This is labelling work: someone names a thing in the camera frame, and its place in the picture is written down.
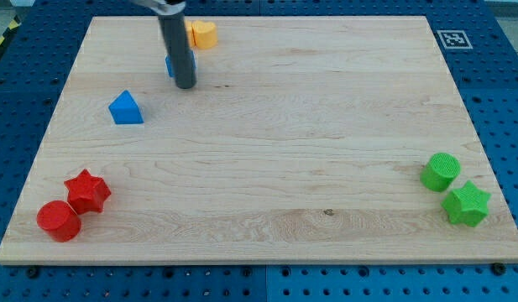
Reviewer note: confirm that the white fiducial marker tag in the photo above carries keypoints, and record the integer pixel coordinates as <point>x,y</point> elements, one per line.
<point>454,39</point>

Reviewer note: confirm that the red cylinder block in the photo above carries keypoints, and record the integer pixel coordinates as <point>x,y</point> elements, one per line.
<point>59,221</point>

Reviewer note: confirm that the yellow hexagon block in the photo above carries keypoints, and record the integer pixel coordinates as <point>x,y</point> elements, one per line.
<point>190,33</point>

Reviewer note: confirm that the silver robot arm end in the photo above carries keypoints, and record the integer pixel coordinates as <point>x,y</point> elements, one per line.
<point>163,7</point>

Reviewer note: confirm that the green star block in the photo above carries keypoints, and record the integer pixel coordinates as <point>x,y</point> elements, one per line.
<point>467,205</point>

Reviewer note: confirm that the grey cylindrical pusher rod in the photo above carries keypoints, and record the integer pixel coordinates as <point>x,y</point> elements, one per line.
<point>180,57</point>

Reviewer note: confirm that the green cylinder block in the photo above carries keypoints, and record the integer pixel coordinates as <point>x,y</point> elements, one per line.
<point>440,171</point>

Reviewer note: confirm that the yellow heart block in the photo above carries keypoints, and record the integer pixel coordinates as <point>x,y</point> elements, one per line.
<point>205,34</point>

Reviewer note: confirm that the blue cube block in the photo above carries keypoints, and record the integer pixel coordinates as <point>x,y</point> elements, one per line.
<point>169,64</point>

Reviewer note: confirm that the red star block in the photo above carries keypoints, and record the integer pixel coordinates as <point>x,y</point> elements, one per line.
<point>87,193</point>

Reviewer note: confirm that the blue triangular prism block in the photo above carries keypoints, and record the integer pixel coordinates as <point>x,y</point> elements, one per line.
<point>125,110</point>

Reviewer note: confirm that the wooden board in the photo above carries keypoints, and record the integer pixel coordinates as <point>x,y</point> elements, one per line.
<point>302,142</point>

